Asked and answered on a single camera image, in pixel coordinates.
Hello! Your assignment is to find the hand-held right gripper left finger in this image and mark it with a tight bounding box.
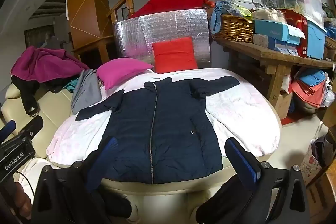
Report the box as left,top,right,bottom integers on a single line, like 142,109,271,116
32,136,132,224

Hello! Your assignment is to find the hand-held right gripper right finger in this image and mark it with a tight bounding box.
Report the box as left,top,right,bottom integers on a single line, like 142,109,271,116
196,137,311,224

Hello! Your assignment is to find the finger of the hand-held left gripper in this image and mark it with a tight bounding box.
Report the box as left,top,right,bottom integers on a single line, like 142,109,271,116
0,120,17,138
15,115,44,140

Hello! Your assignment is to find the navy zip jacket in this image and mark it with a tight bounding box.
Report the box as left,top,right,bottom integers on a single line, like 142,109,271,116
76,76,240,185

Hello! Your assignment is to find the person's left hand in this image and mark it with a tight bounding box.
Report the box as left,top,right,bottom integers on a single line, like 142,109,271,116
12,182,32,220

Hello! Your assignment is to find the cream leather sofa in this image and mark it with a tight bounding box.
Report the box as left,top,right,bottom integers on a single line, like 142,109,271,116
0,82,79,224

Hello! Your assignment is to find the black garment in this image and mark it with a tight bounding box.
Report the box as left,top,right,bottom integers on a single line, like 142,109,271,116
12,74,40,115

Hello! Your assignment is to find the white blanket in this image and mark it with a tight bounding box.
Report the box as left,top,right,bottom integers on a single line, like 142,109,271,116
47,67,280,164

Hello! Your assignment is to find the teal garment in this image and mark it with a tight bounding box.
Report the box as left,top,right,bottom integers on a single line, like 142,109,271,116
62,79,80,91

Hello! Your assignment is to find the magenta jacket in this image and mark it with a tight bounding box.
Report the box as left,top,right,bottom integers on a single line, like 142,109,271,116
10,46,90,83

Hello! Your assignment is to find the grey garment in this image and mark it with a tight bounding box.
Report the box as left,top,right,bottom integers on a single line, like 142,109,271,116
71,69,102,115

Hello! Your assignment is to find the floral paper bag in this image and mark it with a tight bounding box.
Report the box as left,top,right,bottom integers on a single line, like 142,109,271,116
300,138,328,187

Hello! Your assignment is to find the brown cardboard box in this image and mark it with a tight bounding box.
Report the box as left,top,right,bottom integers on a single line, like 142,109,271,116
276,90,294,121

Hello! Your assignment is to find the magenta pillow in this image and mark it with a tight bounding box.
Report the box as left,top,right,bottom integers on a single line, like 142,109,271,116
96,58,154,90

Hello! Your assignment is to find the pile of folded cloths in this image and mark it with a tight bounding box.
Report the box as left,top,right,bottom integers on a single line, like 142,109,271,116
291,69,332,109

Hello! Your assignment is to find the long wooden table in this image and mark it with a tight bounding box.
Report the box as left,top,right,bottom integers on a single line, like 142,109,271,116
211,37,336,113

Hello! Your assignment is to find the white blue flat box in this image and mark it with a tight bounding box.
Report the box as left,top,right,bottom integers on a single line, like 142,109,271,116
253,33,300,56

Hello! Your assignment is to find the red pillow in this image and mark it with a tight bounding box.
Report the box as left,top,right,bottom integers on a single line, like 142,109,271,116
152,37,198,74

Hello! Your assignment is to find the silver foil insulation board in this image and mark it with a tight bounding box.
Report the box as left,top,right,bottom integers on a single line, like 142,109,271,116
112,8,212,69

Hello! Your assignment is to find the wicker basket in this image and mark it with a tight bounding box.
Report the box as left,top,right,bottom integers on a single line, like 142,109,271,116
211,14,256,44

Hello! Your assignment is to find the light blue cardboard box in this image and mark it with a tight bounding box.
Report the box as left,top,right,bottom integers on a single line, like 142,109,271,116
253,18,306,46

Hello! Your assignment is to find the orange wooden column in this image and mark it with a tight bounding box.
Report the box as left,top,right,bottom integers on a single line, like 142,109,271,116
66,0,111,63

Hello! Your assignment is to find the blue plastic storage bin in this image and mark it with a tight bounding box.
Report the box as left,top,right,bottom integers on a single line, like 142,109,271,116
306,17,327,60

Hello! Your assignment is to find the red gift box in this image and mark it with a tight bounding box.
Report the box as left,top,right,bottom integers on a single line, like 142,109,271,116
283,9,309,58

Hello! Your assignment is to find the blue cloth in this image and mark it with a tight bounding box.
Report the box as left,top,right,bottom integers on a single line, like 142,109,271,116
210,1,237,35

